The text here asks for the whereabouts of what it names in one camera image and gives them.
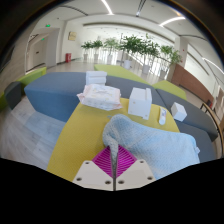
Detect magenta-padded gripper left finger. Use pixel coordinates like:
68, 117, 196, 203
72, 146, 115, 192

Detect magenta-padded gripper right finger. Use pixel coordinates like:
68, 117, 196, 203
115, 145, 157, 192

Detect light blue towel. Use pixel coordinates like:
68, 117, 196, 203
101, 113, 201, 181

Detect white and red tube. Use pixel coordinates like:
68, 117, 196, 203
158, 106, 168, 126

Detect white tissue box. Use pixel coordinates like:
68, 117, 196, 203
127, 87, 153, 121

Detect blue-grey sofa module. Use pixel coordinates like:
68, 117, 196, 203
174, 119, 217, 164
154, 88, 219, 143
23, 71, 168, 124

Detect small white cube box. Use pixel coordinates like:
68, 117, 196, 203
170, 101, 188, 123

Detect pink wet wipes pack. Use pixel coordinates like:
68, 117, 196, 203
76, 83, 123, 112

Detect green sofa module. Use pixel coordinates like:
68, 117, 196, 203
0, 66, 48, 111
93, 63, 151, 86
151, 79, 188, 102

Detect wooden bench with black legs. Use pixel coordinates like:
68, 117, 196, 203
199, 102, 224, 141

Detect stack of white tissue packs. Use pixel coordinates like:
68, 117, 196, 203
85, 70, 108, 87

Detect brown wooden counter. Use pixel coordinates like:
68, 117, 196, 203
173, 63, 214, 101

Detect dark grey ottoman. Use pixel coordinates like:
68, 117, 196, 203
3, 80, 23, 110

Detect red cabinet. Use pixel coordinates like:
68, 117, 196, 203
64, 52, 73, 64

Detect row of potted plants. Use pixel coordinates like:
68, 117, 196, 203
80, 33, 183, 80

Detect ceiling light strips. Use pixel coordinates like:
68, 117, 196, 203
100, 0, 186, 27

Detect framed wall picture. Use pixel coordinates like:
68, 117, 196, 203
67, 31, 78, 42

